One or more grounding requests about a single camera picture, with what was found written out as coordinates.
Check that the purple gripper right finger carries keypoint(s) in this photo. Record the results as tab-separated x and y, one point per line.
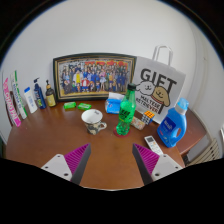
152	166

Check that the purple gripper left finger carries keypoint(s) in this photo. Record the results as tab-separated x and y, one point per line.
71	166

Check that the white remote control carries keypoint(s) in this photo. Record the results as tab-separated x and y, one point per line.
153	146

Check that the small patterned packet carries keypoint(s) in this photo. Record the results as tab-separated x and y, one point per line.
137	123

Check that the blue detergent bottle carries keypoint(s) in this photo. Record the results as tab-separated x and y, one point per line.
174	125

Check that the red coaster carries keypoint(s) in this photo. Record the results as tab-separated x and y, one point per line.
120	136

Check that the rubik's cube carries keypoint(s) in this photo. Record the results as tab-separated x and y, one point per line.
147	117

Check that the patterned ceramic mug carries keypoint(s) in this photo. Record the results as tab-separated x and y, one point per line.
92	119

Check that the right green soap bar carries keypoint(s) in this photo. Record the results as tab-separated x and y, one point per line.
84	106

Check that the green soap bar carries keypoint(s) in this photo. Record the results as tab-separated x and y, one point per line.
84	106
69	105

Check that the left green soap bar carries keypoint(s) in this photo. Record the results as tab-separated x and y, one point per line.
69	105

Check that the green plastic soda bottle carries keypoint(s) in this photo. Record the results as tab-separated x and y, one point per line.
127	111

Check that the white radiator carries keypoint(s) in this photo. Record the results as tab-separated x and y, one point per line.
209	154

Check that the blue tissue pack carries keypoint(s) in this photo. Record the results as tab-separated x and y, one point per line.
112	104

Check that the amber pump bottle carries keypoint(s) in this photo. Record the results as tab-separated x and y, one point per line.
50	95

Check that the blue pump bottle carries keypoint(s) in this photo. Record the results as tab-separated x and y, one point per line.
39	95

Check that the white gift paper bag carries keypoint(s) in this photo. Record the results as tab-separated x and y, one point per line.
158	84

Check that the white lotion bottle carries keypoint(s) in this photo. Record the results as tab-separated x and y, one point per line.
30	100

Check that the framed group photo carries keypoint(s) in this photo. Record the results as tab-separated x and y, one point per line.
92	76

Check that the white green tall box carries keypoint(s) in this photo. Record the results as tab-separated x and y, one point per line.
17	96

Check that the pink tall box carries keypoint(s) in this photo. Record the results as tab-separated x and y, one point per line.
11	109

